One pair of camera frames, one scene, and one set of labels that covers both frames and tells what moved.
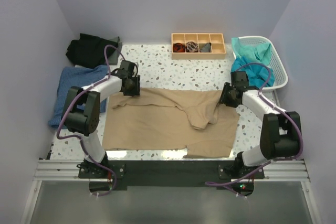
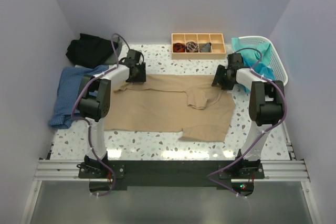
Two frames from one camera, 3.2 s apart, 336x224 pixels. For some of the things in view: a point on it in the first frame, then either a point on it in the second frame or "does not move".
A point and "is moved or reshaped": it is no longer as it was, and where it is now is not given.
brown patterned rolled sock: [191, 46] does not move
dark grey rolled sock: [207, 48] does not move
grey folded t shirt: [114, 59] does not move
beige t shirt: [171, 118] is moved or reshaped
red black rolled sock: [179, 47] does not move
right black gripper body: [227, 95] → [221, 77]
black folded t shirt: [88, 51] does not move
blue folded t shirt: [79, 76] does not move
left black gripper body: [134, 88] → [140, 77]
